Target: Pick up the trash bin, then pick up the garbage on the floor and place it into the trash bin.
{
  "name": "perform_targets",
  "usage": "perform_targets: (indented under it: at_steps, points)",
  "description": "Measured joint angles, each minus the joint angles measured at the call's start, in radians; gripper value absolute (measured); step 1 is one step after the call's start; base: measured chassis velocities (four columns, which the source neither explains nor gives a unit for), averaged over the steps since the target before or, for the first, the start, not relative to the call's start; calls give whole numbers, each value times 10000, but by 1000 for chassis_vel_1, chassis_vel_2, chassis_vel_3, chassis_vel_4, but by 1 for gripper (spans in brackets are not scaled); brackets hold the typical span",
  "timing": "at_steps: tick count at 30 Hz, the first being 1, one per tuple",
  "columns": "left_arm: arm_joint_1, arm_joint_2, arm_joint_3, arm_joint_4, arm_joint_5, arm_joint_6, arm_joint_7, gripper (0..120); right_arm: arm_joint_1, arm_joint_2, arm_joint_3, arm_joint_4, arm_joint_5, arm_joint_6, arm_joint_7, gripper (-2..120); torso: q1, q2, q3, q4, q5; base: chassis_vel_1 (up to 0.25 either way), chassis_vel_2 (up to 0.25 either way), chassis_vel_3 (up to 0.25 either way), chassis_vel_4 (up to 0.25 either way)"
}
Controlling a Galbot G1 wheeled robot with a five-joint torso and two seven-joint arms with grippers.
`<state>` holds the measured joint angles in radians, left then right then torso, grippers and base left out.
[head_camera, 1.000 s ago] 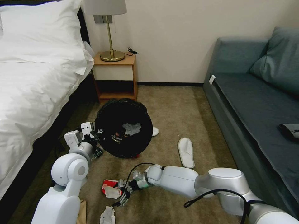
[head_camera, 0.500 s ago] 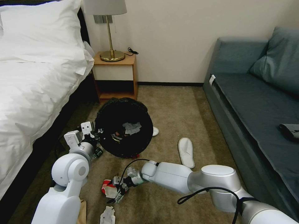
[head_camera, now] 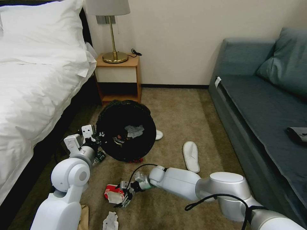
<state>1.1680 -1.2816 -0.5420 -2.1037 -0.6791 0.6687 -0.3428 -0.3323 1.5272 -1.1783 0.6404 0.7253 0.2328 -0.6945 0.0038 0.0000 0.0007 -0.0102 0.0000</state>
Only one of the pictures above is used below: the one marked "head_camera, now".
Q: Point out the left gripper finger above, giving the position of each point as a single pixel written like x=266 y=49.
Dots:
x=101 y=158
x=101 y=136

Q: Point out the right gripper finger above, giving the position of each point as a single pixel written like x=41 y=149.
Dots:
x=120 y=202
x=128 y=198

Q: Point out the red and white carton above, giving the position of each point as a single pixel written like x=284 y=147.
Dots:
x=112 y=192

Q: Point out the black round trash bin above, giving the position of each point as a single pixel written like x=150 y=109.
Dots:
x=127 y=115

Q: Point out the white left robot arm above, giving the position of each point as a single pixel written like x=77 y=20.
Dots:
x=64 y=177

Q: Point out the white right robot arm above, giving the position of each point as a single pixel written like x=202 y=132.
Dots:
x=215 y=189

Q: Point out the dark snack wrapper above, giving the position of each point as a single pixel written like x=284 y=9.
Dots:
x=119 y=140

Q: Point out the crumpled white tissue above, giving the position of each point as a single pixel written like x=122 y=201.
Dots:
x=110 y=220

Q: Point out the small red object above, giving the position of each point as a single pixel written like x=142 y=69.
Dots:
x=135 y=161

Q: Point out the crumpled white paper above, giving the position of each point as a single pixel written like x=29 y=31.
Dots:
x=134 y=130

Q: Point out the brown paper bag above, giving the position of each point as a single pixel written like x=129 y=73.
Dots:
x=84 y=216

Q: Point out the white slipper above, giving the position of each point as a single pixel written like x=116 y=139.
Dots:
x=159 y=135
x=191 y=157

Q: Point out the wooden nightstand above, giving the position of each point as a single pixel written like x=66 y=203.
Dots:
x=120 y=72

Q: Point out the white bed duvet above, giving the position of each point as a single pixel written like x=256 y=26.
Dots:
x=33 y=91

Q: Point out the brass table lamp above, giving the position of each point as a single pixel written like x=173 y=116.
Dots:
x=112 y=31

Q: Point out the white pillow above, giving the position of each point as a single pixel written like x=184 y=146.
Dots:
x=40 y=28

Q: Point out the white sofa tag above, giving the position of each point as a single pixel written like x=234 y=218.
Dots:
x=217 y=81

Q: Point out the teal sofa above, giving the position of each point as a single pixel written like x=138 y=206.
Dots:
x=259 y=107

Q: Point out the dark folded cloth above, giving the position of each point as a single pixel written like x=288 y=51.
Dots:
x=297 y=135

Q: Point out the teal sofa cushion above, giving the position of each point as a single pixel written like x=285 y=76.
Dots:
x=285 y=62

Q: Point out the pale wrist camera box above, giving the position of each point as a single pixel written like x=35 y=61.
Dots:
x=123 y=185
x=86 y=131

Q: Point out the black bed frame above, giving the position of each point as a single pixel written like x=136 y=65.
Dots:
x=48 y=153

